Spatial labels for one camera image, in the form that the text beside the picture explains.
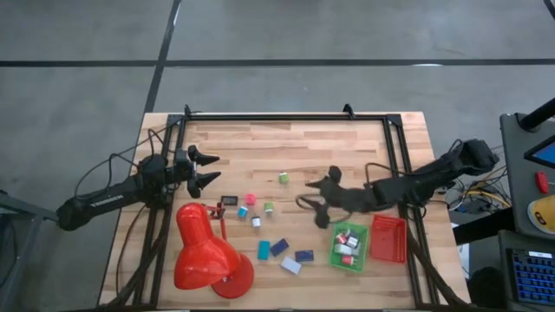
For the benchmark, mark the red desk lamp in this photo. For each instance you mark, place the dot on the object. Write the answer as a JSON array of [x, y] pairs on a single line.
[[204, 255]]

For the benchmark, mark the red button device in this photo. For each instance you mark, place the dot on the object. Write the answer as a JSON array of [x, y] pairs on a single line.
[[542, 182]]

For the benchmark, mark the yellow white round object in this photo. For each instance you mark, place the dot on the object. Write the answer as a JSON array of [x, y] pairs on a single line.
[[542, 214]]

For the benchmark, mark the black monitor pole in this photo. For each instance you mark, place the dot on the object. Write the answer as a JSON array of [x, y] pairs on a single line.
[[537, 116]]

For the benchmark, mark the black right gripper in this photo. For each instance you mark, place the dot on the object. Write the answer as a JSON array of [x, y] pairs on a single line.
[[351, 197]]

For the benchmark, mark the blue screen monitor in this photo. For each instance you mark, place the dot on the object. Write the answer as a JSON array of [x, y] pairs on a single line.
[[544, 154]]

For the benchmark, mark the black frame clamp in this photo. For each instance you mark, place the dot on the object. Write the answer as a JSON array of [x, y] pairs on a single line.
[[348, 111], [187, 110]]

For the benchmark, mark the grey metal stand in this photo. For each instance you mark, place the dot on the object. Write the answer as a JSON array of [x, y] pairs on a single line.
[[21, 206]]

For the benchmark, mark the white rectangular box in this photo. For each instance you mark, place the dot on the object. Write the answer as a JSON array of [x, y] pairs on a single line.
[[290, 265]]

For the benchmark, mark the small black digital display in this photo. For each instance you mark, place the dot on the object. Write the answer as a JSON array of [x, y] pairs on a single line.
[[229, 200]]

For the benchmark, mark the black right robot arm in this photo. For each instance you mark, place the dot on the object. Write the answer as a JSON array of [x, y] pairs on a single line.
[[433, 173]]

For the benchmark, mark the navy blue rectangular box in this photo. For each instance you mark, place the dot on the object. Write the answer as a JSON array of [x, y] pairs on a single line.
[[304, 255], [279, 247]]

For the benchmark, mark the grey control cart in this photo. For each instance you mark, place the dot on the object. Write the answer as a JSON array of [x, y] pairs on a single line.
[[513, 173]]

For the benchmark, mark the teal rectangular box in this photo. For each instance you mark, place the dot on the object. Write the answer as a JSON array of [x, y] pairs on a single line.
[[263, 250]]

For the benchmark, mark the red plastic basket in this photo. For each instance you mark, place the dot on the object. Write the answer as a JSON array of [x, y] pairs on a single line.
[[388, 238]]

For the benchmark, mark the green plastic basket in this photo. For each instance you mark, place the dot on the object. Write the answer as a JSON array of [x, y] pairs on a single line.
[[364, 242]]

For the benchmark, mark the large white USB charger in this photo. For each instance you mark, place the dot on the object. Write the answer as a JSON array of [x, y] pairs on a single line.
[[341, 249]]

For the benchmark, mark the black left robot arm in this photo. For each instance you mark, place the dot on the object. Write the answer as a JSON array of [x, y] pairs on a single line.
[[99, 200]]

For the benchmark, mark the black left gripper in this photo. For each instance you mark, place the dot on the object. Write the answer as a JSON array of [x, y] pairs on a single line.
[[182, 169]]

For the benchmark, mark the black aluminium table frame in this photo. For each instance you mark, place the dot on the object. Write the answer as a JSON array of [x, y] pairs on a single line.
[[282, 117]]

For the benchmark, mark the blue white USB charger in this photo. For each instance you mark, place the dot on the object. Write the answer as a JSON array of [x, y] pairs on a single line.
[[243, 212]]

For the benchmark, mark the pink white USB charger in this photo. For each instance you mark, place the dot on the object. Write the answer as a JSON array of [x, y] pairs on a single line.
[[342, 238], [347, 260]]

